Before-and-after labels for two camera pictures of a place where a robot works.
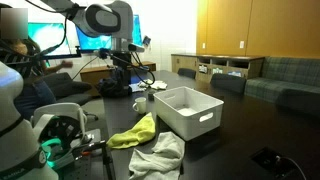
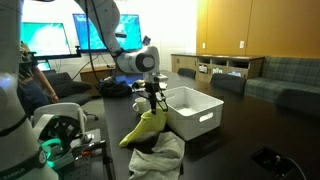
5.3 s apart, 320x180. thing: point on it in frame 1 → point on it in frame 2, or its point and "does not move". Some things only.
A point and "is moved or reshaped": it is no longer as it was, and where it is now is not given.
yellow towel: x=143 y=130 is moved or reshaped
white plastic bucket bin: x=187 y=113 does not move
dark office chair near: x=229 y=82 does not move
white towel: x=163 y=163 does not move
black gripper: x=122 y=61 → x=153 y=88
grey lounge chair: x=68 y=90 does not move
